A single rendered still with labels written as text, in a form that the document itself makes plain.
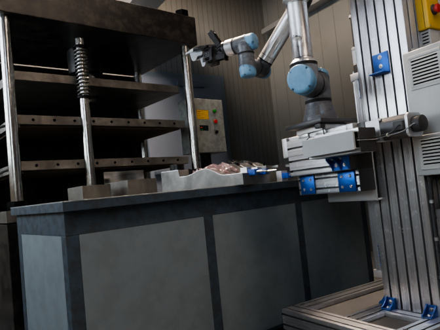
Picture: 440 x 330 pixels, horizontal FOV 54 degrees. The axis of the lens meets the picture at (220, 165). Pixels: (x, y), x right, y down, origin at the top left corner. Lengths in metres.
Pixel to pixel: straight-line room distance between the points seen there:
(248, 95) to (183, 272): 3.90
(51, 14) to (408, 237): 2.11
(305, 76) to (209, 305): 1.08
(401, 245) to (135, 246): 1.07
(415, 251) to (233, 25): 4.37
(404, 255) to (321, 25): 3.73
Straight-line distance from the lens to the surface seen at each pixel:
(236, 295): 2.14
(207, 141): 3.19
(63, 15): 2.70
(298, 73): 1.82
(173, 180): 2.27
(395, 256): 1.95
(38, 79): 2.67
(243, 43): 2.00
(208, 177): 2.14
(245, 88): 5.58
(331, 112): 1.92
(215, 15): 5.67
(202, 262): 2.00
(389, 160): 1.90
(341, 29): 5.05
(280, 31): 2.08
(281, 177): 2.31
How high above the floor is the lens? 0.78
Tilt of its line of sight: 3 degrees up
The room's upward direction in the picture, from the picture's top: 6 degrees counter-clockwise
